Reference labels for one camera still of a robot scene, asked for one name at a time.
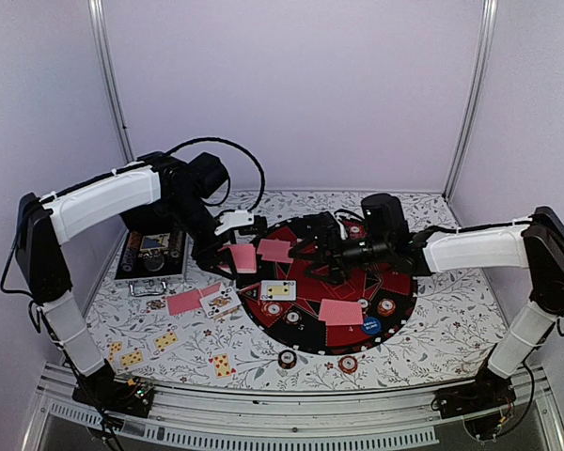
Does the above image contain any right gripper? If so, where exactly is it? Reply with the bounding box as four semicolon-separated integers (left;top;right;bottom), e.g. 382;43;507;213
288;227;391;287

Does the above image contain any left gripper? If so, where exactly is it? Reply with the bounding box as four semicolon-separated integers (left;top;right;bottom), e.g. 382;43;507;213
164;193;240;280

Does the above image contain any red playing card deck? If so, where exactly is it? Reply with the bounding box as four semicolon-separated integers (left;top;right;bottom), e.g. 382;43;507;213
223;243;258;274

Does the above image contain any face-down card seat eight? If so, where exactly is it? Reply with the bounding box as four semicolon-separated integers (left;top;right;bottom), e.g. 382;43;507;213
257;239;288;257

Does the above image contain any two of clubs card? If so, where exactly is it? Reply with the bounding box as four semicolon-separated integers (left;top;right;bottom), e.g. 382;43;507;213
259;280;297;301

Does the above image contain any face-down red card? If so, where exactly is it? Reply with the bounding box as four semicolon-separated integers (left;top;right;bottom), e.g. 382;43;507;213
165;289;202;316
198;283;225;300

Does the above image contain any face-down card seat four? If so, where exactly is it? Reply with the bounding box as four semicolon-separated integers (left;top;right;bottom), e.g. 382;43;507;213
318;298;359;324

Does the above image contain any blue small blind button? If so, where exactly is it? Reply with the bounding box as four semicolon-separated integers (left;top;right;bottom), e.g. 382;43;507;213
361;317;382;335

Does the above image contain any dark poker chip stack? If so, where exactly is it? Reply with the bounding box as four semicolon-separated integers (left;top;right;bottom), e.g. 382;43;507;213
278;350;297;369

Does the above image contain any orange poker chip stack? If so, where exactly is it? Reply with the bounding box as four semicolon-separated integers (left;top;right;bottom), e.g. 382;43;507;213
337;355;358;374

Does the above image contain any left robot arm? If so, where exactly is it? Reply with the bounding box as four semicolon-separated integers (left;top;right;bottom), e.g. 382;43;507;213
0;136;266;418

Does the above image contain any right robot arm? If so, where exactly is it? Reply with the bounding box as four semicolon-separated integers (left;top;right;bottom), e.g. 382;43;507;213
289;194;564;419

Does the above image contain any round red black poker mat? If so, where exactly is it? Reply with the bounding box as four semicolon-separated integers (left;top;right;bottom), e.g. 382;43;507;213
237;212;417;355

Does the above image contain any aluminium poker case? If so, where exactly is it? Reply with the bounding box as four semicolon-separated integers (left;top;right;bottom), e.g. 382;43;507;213
114;227;187;297

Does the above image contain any floral table cloth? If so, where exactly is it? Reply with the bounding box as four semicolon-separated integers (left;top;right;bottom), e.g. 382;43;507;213
70;189;513;394

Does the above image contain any face card on cloth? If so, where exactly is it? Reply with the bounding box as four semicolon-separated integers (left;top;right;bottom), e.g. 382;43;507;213
141;298;167;314

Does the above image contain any hearts card on cloth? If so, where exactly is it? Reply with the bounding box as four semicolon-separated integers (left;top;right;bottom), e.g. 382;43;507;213
208;351;236;380

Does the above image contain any diamonds card bottom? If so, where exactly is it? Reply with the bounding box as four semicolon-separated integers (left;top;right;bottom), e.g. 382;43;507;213
116;349;145;370

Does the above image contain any diamonds card left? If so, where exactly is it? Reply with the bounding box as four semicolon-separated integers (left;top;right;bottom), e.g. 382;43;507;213
108;341;123;363

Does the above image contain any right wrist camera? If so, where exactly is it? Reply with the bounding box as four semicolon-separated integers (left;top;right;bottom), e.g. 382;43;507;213
305;211;349;241

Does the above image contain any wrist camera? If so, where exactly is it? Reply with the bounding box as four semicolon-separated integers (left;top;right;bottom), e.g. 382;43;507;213
214;210;267;236
305;211;349;241

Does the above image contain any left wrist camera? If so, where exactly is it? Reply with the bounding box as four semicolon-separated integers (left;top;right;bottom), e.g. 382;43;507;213
214;210;267;236

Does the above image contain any front aluminium rail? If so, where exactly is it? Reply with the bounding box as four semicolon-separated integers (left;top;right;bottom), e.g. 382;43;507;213
22;364;564;450

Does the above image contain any left aluminium frame post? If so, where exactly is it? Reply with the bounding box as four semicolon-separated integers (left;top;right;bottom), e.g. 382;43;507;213
87;0;134;163

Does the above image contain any aluminium frame post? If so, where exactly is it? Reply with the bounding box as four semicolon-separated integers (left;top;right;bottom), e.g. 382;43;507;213
87;0;134;163
443;0;498;203

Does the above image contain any right aluminium frame post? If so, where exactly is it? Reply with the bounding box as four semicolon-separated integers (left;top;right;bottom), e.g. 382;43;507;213
443;0;498;203

